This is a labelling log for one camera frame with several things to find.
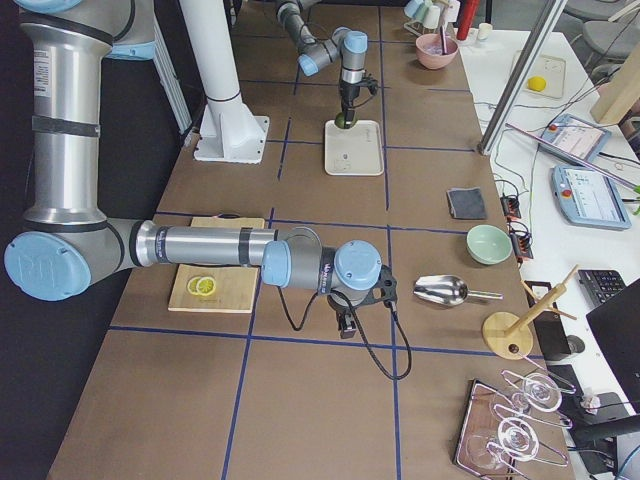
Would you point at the aluminium frame post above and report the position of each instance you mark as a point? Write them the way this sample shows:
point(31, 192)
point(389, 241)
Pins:
point(541, 30)

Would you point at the pink bowl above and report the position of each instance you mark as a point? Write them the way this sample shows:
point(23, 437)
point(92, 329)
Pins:
point(435, 53)

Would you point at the steel scoop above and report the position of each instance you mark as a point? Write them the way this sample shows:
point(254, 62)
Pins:
point(449, 290)

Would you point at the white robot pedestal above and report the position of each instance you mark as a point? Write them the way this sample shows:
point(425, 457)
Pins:
point(229, 132)

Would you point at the black keyboard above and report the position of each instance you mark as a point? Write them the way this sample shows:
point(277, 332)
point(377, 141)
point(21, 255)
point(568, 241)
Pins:
point(601, 285)

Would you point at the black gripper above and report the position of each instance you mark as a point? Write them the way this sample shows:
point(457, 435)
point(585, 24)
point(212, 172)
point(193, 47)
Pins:
point(348, 94)
point(343, 309)

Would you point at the dark tray with glasses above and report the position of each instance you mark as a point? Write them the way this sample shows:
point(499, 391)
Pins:
point(497, 434)

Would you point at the white side tray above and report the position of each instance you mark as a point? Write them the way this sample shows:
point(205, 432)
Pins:
point(553, 71)

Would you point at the teach pendant tablet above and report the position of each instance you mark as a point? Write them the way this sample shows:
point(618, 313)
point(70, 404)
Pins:
point(568, 136)
point(588, 199)

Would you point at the grey folded cloth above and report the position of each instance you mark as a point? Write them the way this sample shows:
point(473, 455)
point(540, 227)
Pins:
point(466, 203)

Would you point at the wooden cutting board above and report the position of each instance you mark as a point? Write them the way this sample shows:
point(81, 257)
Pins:
point(235, 290)

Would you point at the cream rabbit tray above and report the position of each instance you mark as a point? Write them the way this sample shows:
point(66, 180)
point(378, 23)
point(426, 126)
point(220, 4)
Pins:
point(353, 152)

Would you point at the green lime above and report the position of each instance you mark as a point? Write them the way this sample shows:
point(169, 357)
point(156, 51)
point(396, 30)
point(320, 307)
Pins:
point(344, 122)

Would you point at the yellow lemon on side tray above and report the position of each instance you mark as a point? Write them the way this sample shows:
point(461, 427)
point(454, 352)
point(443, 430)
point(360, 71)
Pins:
point(536, 83)

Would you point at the lemon slice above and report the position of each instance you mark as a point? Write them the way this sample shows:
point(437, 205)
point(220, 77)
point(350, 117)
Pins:
point(192, 286)
point(205, 286)

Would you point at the mint green bowl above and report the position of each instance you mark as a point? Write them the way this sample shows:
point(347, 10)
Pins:
point(488, 245)

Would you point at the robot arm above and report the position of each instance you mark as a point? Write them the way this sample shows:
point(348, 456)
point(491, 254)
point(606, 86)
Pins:
point(137, 151)
point(345, 45)

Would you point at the wooden stand with round base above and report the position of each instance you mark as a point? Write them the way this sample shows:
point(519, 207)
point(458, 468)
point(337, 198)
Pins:
point(509, 336)

